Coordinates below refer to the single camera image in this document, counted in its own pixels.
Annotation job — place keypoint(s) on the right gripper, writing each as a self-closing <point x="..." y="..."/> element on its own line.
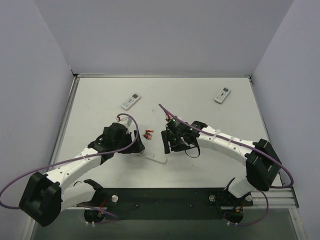
<point x="171" y="141"/>

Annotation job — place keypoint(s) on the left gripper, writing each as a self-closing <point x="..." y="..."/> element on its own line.
<point x="133" y="144"/>

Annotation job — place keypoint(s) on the white remote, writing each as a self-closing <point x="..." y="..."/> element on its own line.
<point x="154" y="157"/>
<point x="221" y="95"/>
<point x="131" y="101"/>

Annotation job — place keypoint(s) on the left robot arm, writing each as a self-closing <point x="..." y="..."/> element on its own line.
<point x="47" y="194"/>

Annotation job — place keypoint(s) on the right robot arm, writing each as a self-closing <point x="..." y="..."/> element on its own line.
<point x="258" y="157"/>

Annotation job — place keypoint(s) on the red battery lower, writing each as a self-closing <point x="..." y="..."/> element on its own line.
<point x="148" y="137"/>

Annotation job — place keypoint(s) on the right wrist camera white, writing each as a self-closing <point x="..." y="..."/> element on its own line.
<point x="172" y="118"/>

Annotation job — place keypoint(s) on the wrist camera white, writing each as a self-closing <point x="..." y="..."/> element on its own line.
<point x="172" y="118"/>
<point x="126" y="121"/>

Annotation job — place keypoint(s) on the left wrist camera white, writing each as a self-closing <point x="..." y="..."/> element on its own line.
<point x="126" y="121"/>

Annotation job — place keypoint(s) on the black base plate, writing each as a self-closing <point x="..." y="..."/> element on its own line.
<point x="165" y="203"/>

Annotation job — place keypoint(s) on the aluminium front rail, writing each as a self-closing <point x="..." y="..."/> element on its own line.
<point x="277" y="199"/>

